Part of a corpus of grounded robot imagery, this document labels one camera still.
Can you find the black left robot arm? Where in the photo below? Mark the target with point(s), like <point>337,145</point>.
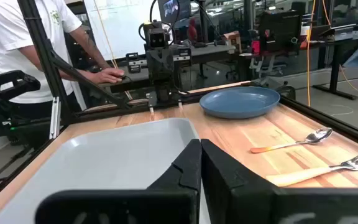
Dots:
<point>163,93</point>

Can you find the black computer monitor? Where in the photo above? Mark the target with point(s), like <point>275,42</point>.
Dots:
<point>172,9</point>

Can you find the black rig frame strut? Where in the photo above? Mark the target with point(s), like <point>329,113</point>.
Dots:
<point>36,31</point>

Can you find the person's hand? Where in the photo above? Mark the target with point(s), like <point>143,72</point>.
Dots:
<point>110,75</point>

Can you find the whiteboard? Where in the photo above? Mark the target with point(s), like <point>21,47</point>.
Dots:
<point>123,28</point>

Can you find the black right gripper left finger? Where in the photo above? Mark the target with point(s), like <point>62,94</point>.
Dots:
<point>166,202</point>

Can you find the grey plastic tray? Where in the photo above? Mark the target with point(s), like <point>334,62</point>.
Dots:
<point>104,155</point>

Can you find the silver laptop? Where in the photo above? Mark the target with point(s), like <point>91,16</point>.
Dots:
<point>340,32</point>

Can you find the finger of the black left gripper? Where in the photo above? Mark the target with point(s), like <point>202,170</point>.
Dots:
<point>151,109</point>
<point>181,105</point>

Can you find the cardboard box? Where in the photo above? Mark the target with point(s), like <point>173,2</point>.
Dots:
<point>232,40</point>

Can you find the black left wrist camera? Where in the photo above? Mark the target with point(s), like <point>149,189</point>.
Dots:
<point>157,39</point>

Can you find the black desk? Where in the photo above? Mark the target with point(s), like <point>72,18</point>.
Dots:
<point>336,68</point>

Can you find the silver aluminium bracket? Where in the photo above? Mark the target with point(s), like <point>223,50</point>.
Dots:
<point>54,118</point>

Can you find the person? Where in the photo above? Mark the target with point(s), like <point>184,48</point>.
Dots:
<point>11,31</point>

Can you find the black monitor back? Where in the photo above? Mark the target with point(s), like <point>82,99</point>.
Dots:
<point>278,31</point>

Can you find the blue plate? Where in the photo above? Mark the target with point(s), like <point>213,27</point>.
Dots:
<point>238,101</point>

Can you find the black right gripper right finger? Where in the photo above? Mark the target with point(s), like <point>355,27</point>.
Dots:
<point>244,199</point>

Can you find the red object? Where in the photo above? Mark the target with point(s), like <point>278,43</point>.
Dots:
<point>192,31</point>

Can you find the black table edge rail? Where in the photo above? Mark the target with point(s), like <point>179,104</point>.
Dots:
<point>322,119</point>

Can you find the grey desk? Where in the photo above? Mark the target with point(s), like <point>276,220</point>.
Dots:
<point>210,49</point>

